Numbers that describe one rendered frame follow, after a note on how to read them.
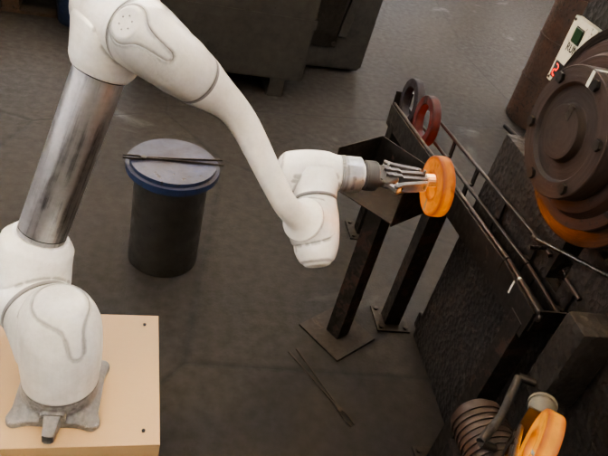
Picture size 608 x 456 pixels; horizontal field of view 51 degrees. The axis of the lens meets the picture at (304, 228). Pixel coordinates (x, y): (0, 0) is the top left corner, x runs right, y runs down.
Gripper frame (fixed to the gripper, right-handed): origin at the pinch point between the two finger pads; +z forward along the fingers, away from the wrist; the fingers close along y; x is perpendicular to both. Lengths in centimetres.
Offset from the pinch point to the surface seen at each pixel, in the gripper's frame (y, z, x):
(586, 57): 6.7, 20.5, 38.1
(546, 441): 71, 0, -7
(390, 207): -21.4, -1.2, -23.8
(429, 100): -70, 22, -10
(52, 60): -221, -136, -76
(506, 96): -278, 171, -92
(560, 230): 24.6, 20.4, 4.4
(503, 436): 53, 8, -32
